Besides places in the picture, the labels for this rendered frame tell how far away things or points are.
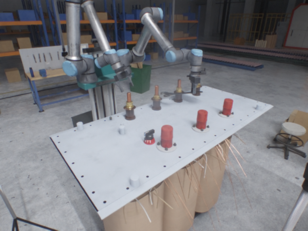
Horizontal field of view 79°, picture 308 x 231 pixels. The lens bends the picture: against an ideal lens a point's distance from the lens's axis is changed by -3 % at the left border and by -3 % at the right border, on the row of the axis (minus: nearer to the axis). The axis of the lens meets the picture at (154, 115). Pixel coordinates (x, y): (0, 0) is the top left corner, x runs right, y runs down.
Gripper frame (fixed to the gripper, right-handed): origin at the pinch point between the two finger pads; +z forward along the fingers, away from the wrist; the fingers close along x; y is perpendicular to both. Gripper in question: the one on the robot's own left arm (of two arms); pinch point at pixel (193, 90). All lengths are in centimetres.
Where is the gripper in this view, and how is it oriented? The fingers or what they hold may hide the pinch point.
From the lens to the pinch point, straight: 169.8
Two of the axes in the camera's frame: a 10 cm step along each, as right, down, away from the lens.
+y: -9.8, 0.9, -1.7
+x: 1.9, 4.4, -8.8
